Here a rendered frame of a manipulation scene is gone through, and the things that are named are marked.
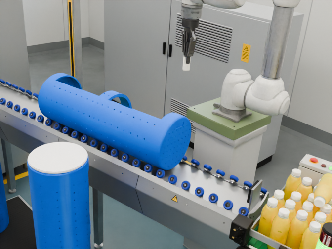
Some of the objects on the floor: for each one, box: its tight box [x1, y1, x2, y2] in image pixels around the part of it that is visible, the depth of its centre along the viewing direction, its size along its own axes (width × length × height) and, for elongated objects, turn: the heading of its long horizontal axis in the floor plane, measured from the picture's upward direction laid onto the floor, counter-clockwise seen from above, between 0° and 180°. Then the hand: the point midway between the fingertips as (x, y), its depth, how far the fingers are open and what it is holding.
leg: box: [1, 138, 16, 193], centre depth 317 cm, size 6×6×63 cm
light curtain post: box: [67, 0, 83, 90], centre depth 285 cm, size 6×6×170 cm
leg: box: [92, 187, 103, 249], centre depth 268 cm, size 6×6×63 cm
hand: (186, 62), depth 182 cm, fingers closed
